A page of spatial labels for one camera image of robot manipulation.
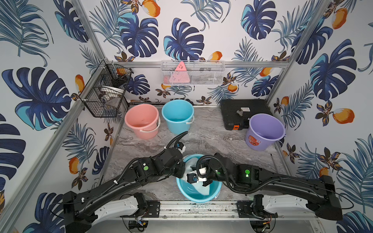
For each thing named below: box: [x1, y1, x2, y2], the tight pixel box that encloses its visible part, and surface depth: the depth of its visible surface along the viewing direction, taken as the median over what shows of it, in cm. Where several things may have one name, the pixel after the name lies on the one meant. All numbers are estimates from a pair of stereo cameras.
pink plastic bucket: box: [124, 103, 161, 140], surface depth 96 cm
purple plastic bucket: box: [244, 113, 287, 152], surface depth 92 cm
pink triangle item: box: [169, 61, 190, 84], surface depth 92 cm
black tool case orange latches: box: [220, 99, 273, 131], surface depth 112 cm
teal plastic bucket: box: [161, 99, 196, 135], surface depth 100 cm
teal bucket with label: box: [175, 153, 222, 203], surface depth 65 cm
